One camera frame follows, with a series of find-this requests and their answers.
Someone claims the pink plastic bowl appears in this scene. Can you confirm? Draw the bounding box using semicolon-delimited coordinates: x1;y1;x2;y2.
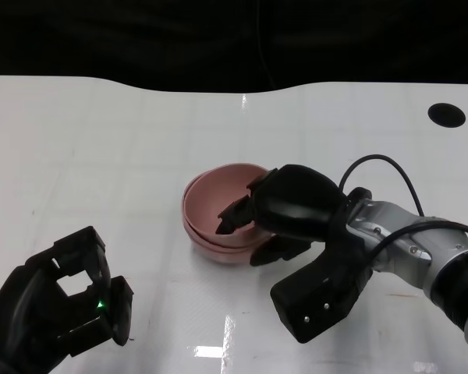
182;175;268;257
183;182;267;268
183;162;271;249

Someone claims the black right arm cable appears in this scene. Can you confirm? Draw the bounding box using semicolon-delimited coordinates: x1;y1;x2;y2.
336;153;468;254

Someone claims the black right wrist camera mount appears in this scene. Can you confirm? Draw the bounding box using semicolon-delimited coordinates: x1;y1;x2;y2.
269;228;374;345

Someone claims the black round table grommet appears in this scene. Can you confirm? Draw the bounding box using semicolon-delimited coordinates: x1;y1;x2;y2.
427;102;466;128

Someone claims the black backdrop cloth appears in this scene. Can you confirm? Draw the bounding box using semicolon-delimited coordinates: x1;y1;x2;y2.
0;0;468;94

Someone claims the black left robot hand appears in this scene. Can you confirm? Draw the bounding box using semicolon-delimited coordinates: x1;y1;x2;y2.
0;225;136;374

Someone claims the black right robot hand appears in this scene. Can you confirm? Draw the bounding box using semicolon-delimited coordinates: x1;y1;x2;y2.
216;164;350;268

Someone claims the thin black hanging cable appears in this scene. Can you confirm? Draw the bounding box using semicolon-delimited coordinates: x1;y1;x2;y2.
256;0;277;90

